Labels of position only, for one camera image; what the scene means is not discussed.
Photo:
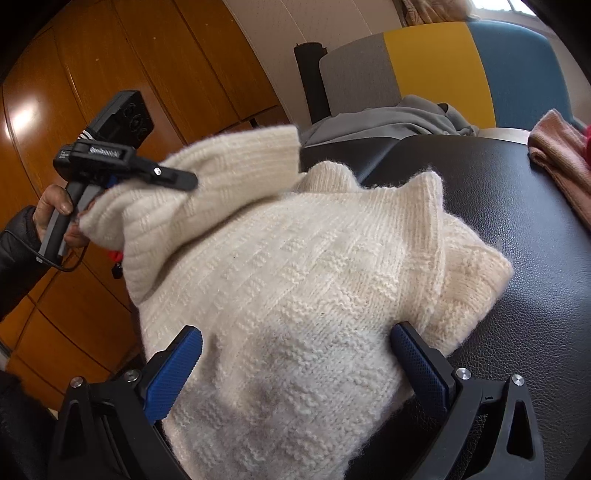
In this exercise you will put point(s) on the white knitted sweater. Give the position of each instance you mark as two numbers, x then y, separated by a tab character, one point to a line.
300	277

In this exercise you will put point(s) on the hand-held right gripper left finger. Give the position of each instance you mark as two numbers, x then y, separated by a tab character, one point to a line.
173	374

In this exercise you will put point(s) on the white printed pillow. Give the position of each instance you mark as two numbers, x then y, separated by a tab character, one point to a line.
505	134

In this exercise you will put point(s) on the beige patterned curtain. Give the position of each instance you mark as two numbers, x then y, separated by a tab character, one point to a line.
434	10

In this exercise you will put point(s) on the red cloth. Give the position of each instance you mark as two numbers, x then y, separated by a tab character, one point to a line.
588	143

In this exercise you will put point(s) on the wooden wardrobe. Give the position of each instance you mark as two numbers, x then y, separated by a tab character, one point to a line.
138	55

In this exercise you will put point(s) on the black leather seat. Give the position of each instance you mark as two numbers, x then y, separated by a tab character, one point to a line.
508	221

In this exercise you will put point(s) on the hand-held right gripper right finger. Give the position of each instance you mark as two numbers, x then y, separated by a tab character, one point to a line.
422	369

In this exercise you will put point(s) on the small red object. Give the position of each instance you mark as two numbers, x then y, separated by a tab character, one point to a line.
116	254

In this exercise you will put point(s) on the person's left forearm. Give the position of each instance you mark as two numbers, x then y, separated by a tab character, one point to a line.
18	258

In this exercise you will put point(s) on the pink ribbed sweater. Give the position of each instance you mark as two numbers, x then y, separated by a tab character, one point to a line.
558	157

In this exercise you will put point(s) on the grey yellow blue chair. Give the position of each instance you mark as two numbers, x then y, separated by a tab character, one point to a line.
438	69

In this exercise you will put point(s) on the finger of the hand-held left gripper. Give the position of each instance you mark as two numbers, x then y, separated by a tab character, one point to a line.
171	177

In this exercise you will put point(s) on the person's dark clothing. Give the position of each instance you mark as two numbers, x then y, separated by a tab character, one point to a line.
23	424

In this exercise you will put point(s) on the window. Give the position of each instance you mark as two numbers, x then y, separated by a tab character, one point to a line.
519	4

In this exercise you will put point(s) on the black upright post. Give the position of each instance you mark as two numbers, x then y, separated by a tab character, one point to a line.
311	78

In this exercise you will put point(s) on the grey hoodie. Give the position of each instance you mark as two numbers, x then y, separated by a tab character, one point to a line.
392	122

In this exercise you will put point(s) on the person's left hand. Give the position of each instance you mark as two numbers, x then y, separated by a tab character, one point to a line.
51	203

